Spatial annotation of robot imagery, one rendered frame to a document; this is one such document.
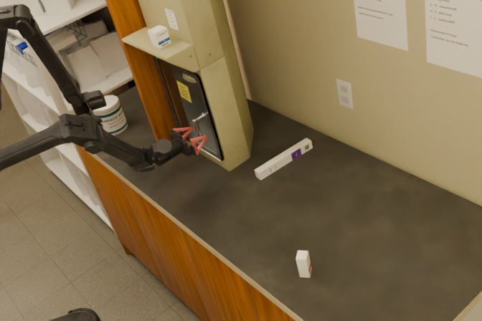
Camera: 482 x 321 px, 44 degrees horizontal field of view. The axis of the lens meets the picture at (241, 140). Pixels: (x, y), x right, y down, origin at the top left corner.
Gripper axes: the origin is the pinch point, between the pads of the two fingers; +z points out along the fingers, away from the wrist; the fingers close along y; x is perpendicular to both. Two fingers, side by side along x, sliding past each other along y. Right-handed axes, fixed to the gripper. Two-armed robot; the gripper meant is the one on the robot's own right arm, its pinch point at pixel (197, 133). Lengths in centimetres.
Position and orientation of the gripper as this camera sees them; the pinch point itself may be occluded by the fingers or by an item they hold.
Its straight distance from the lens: 226.4
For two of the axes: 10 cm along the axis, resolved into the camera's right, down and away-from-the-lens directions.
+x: 2.1, 8.0, 5.7
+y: -6.2, -3.4, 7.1
